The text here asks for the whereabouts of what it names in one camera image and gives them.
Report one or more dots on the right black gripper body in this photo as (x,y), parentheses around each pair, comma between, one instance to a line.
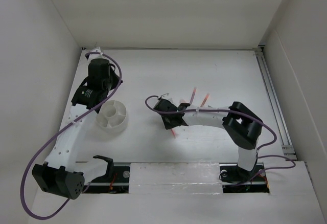
(168,125)

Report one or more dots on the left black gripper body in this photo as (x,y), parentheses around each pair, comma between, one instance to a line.
(113,82)

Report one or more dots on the purple marker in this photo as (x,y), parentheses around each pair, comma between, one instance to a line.
(193,95)

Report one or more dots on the brown orange marker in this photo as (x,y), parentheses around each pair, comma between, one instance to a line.
(205,100)

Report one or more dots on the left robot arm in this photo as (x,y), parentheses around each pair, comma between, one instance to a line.
(59,174)

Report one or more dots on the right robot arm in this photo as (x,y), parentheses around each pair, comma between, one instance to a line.
(242,125)

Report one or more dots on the white divided round container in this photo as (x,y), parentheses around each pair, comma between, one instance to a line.
(112,117)

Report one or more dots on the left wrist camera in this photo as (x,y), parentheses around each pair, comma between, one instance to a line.
(94,54)

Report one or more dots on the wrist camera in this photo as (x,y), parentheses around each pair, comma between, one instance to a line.
(94,54)
(165,96)

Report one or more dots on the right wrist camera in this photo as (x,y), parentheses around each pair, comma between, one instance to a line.
(165,96)

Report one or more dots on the aluminium rail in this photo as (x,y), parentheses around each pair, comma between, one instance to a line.
(282,130)

